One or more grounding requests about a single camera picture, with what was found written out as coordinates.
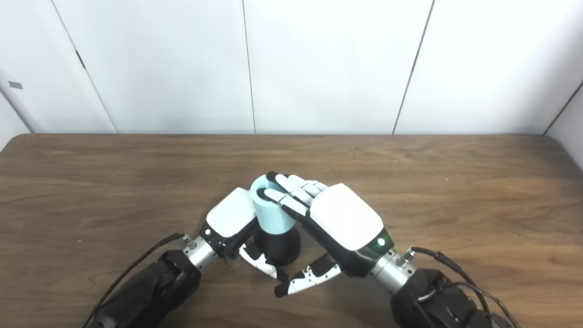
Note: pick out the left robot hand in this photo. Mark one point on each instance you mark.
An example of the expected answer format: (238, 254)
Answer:
(230, 214)

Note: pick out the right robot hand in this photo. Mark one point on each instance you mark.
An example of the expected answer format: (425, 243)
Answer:
(346, 218)

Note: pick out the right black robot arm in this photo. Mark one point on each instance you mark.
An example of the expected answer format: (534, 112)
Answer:
(432, 300)

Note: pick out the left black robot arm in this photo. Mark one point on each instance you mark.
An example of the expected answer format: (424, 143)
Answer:
(145, 294)

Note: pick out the black flared nozzle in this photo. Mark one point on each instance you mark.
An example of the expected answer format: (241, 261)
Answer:
(280, 248)

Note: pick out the grey wall label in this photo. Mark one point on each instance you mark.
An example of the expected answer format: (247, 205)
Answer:
(15, 85)

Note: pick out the black wall panel hinge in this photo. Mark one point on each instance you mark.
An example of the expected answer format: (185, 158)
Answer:
(80, 59)

